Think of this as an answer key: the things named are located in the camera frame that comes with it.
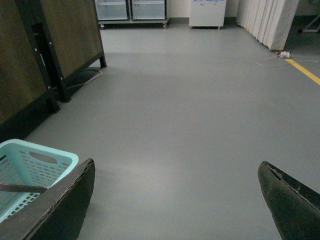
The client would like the white folding partition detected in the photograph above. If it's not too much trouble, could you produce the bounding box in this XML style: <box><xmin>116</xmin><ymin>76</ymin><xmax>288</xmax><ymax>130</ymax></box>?
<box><xmin>236</xmin><ymin>0</ymin><xmax>299</xmax><ymax>51</ymax></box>

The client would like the white floor cable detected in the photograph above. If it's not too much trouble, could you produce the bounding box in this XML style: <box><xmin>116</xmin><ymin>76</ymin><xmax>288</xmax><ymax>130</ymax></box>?
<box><xmin>255</xmin><ymin>55</ymin><xmax>320</xmax><ymax>68</ymax></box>

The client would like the light blue plastic basket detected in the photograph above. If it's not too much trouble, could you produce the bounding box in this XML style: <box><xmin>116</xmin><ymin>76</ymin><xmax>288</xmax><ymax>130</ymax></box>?
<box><xmin>0</xmin><ymin>139</ymin><xmax>79</xmax><ymax>222</ymax></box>

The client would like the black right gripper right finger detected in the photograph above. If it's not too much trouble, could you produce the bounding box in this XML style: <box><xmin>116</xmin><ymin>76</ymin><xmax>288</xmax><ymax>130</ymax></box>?
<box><xmin>257</xmin><ymin>161</ymin><xmax>320</xmax><ymax>240</ymax></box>

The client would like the black basket handle bar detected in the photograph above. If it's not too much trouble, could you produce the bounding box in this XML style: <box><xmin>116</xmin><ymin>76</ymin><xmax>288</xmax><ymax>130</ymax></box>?
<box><xmin>0</xmin><ymin>183</ymin><xmax>47</xmax><ymax>194</ymax></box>

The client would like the glass door display fridge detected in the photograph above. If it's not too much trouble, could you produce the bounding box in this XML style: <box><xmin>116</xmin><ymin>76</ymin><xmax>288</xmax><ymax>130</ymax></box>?
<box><xmin>95</xmin><ymin>0</ymin><xmax>170</xmax><ymax>29</ymax></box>

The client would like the white chest freezer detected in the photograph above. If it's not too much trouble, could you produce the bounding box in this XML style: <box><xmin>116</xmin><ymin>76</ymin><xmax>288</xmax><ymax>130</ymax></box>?
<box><xmin>189</xmin><ymin>0</ymin><xmax>227</xmax><ymax>29</ymax></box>

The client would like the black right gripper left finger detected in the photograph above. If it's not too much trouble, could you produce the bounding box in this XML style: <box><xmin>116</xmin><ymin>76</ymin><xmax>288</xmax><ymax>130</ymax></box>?
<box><xmin>0</xmin><ymin>158</ymin><xmax>95</xmax><ymax>240</ymax></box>

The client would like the wooden fruit display stand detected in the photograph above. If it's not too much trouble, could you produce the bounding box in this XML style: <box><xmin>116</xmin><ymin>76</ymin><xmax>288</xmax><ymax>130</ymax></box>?
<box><xmin>0</xmin><ymin>0</ymin><xmax>107</xmax><ymax>141</ymax></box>

